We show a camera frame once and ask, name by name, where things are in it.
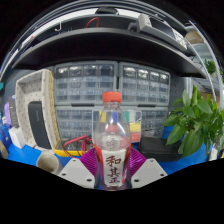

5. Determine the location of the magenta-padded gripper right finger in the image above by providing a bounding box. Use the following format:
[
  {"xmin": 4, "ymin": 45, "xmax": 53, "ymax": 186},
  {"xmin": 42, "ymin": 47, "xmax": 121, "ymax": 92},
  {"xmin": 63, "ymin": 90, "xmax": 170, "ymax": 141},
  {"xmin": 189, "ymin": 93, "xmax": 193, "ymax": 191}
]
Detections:
[{"xmin": 127, "ymin": 146, "xmax": 168, "ymax": 190}]

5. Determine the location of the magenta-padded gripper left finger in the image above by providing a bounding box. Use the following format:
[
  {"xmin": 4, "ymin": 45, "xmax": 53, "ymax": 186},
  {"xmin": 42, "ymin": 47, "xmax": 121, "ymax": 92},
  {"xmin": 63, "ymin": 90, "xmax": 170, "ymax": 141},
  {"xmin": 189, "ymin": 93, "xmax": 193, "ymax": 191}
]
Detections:
[{"xmin": 57, "ymin": 147, "xmax": 99, "ymax": 190}]

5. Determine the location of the clear red-capped drink bottle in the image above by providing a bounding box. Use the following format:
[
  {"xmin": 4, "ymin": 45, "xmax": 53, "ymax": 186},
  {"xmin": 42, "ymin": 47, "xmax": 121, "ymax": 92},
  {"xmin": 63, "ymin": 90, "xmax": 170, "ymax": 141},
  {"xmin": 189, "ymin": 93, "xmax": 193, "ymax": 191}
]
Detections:
[{"xmin": 93, "ymin": 91, "xmax": 133, "ymax": 192}]

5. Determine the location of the black flat case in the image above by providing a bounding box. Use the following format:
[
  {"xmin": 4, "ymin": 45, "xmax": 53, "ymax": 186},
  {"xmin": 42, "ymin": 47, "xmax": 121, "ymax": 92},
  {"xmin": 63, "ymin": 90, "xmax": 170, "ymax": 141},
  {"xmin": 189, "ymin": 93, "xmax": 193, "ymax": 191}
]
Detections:
[{"xmin": 138, "ymin": 136, "xmax": 183, "ymax": 163}]

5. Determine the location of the yellow multimeter with red leads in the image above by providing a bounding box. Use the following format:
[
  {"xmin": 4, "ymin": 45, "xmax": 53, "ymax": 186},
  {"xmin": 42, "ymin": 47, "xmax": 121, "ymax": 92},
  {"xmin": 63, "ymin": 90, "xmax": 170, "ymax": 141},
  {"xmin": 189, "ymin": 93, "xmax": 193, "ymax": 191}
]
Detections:
[{"xmin": 54, "ymin": 134, "xmax": 96, "ymax": 158}]

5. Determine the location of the grey-white ceramic mug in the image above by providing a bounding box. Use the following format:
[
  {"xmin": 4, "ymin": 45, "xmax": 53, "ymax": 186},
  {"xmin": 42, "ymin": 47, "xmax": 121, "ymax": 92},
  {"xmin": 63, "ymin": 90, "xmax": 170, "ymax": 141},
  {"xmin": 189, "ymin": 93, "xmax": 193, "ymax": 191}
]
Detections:
[{"xmin": 35, "ymin": 150, "xmax": 64, "ymax": 175}]

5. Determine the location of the clear plastic organizer box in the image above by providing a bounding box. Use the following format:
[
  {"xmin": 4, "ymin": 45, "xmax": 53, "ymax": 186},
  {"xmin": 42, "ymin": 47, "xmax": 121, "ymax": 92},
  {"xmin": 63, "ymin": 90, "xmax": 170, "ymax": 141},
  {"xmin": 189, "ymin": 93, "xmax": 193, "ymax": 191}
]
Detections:
[{"xmin": 92, "ymin": 109, "xmax": 143, "ymax": 144}]

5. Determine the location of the grey small-parts drawer cabinet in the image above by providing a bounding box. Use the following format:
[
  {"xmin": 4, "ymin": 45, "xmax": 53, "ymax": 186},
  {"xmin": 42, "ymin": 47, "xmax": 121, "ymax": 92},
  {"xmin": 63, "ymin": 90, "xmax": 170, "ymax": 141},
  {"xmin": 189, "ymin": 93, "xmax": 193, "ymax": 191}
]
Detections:
[
  {"xmin": 54, "ymin": 105, "xmax": 118, "ymax": 140},
  {"xmin": 118, "ymin": 106, "xmax": 170, "ymax": 138},
  {"xmin": 54, "ymin": 60, "xmax": 119, "ymax": 107},
  {"xmin": 118, "ymin": 61, "xmax": 172, "ymax": 107}
]

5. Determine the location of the black zip case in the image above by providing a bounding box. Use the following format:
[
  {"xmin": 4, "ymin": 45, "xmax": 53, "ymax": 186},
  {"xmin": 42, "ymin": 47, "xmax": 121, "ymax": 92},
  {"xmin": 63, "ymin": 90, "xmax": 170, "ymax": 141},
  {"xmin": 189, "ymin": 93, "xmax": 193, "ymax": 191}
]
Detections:
[{"xmin": 27, "ymin": 100, "xmax": 54, "ymax": 150}]

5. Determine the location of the green potted plant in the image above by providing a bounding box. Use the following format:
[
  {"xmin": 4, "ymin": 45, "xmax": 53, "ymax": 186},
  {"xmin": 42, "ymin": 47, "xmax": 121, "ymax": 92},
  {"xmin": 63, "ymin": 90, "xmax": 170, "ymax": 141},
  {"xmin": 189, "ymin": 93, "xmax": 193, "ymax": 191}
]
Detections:
[{"xmin": 162, "ymin": 83, "xmax": 224, "ymax": 158}]

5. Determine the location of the dark grey flat box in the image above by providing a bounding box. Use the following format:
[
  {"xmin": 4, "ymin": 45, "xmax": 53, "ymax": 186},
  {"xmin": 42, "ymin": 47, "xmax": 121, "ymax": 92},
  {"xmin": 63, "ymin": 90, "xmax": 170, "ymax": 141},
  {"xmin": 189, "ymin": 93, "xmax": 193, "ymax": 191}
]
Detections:
[{"xmin": 8, "ymin": 95, "xmax": 19, "ymax": 129}]

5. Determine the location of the white polka-dot fabric bin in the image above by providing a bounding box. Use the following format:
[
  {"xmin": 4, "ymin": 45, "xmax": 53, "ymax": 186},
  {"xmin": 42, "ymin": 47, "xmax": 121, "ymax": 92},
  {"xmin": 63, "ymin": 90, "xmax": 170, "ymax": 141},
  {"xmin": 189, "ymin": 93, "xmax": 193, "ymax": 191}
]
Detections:
[{"xmin": 14, "ymin": 68, "xmax": 62, "ymax": 152}]

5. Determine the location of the metal wire shelf rack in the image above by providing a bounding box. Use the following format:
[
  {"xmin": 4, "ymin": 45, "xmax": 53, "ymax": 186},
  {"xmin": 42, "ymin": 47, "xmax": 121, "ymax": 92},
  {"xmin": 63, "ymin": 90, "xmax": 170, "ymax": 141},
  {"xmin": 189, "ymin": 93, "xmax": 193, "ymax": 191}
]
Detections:
[{"xmin": 184, "ymin": 19, "xmax": 224, "ymax": 101}]

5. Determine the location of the black wall shelf unit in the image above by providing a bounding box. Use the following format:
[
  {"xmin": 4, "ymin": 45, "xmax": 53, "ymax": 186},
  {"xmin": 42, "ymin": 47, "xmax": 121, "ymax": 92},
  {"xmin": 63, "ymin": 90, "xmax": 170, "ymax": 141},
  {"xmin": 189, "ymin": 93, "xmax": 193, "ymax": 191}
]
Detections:
[{"xmin": 1, "ymin": 6, "xmax": 209, "ymax": 79}]

